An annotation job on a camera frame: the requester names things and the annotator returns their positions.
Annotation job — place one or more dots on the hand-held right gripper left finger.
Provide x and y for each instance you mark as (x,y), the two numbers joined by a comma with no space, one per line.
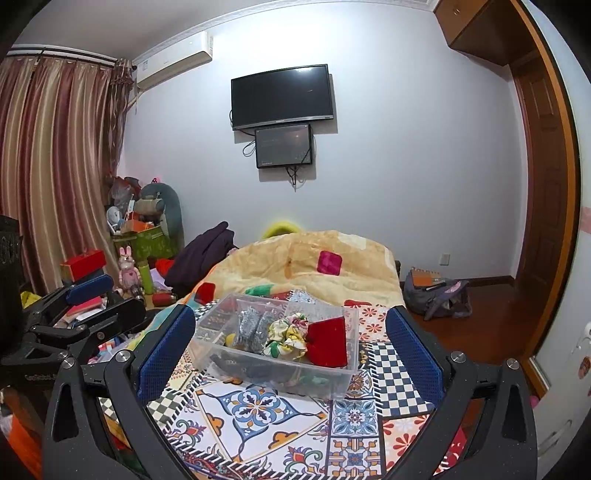
(166,355)

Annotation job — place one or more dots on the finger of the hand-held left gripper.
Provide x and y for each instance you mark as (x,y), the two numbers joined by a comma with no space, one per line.
(101,323)
(90,288)

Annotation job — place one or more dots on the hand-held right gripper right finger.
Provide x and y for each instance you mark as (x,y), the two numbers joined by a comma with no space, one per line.
(415,357)

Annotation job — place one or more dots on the clear plastic storage box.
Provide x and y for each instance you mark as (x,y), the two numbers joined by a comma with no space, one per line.
(212,332)

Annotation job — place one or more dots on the yellow cloth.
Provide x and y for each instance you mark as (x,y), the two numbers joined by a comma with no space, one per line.
(229,340)

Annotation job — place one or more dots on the red cloth pouch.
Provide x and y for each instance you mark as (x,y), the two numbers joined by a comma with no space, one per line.
(328,344)

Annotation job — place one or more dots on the silver sequin cloth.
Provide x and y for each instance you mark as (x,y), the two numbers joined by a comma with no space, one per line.
(251,327)

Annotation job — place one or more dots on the green knit glove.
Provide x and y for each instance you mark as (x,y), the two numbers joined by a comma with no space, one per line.
(314,381)

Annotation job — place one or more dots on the floral fabric scrunchie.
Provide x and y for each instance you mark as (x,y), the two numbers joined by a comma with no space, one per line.
(288,337)

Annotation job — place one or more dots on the pile of papers and books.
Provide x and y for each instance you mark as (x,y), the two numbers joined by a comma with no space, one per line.
(115,341)

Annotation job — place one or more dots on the red box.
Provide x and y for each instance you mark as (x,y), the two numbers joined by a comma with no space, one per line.
(83,265)

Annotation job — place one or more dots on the pink bunny figure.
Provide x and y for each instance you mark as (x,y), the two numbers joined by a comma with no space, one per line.
(127,272)

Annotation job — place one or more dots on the red can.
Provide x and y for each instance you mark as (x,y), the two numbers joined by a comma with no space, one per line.
(164,300)

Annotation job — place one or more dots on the green bottle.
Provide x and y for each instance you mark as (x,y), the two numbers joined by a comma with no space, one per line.
(147,279)

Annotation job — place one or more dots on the grey backpack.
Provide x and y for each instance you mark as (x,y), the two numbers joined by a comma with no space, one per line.
(438,300)

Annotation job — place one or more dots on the green cardboard box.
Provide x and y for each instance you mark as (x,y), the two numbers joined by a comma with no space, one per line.
(147,244)

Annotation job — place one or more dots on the red fabric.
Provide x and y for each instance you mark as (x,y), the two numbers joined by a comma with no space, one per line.
(164,267)

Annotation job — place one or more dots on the orange spiral notebook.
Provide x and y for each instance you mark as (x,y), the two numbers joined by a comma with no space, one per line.
(427,277)

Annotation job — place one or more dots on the dark purple clothing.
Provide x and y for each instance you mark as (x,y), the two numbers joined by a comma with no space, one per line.
(198,258)

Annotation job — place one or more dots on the grey plush toy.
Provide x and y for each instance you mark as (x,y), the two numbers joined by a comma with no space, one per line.
(159,203)

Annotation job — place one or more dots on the patterned tile-print bedsheet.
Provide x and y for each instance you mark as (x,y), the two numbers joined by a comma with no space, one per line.
(258,424)

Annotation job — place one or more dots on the striped brown curtain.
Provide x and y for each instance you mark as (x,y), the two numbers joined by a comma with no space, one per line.
(55,161)

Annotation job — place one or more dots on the yellow patchwork blanket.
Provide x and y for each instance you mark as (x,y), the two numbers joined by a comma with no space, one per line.
(277,263)

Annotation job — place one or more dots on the wooden door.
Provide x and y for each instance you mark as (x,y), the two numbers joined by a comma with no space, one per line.
(545,207)

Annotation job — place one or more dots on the white air conditioner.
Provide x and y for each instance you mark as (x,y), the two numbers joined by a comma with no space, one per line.
(175,60)

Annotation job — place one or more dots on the wall socket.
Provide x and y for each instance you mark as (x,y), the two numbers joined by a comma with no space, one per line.
(445,259)

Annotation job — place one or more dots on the small wall monitor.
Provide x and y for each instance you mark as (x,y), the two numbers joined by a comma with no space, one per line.
(284,145)

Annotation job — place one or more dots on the large wall television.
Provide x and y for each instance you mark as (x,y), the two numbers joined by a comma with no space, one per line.
(282,97)

